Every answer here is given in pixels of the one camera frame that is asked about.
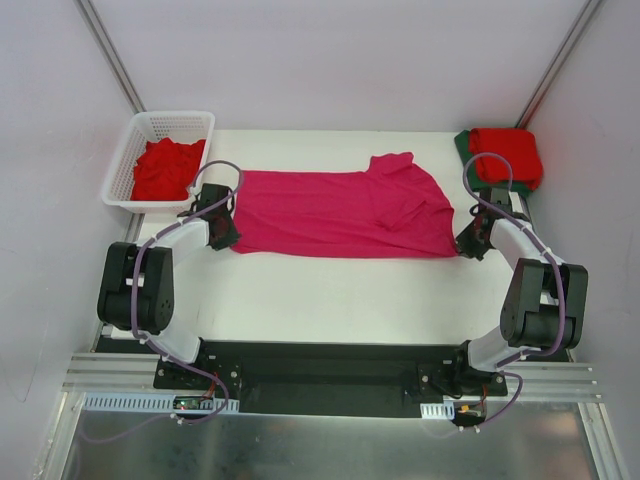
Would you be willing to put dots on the white plastic laundry basket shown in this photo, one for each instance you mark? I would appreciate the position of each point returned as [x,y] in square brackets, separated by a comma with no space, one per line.
[182,126]

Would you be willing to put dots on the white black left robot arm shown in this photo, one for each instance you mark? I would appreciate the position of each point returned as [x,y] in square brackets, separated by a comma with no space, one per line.
[137,287]

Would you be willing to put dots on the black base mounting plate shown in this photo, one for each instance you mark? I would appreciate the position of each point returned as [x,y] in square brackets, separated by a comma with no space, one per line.
[388,381]

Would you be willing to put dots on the folded green t shirt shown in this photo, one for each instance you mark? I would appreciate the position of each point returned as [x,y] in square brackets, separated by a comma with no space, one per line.
[461,142]

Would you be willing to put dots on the pink t shirt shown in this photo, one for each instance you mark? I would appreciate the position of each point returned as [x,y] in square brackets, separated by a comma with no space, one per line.
[394,209]

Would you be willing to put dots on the crumpled red t shirt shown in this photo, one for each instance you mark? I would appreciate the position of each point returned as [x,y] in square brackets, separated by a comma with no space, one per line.
[165,170]

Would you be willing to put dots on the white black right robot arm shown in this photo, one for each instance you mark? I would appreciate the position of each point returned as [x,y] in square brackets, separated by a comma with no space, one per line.
[543,310]

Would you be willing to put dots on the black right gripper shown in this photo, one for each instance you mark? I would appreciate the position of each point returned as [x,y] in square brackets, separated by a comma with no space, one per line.
[470,242]

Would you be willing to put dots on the folded red t shirt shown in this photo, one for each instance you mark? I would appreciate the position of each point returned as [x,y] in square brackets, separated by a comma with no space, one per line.
[516,146]

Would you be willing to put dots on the right white slotted cable duct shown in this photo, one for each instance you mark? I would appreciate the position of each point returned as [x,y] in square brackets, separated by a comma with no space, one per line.
[438,411]

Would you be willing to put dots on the white slotted cable duct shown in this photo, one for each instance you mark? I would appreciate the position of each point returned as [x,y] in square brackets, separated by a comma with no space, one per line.
[438,411]
[158,403]

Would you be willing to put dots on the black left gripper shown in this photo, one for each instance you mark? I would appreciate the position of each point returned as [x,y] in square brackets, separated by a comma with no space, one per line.
[226,233]

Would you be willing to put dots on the left white slotted cable duct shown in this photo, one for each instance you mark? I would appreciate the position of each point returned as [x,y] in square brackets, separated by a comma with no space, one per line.
[158,403]

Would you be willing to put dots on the aluminium frame rail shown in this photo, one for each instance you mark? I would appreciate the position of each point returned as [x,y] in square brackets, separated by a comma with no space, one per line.
[110,372]

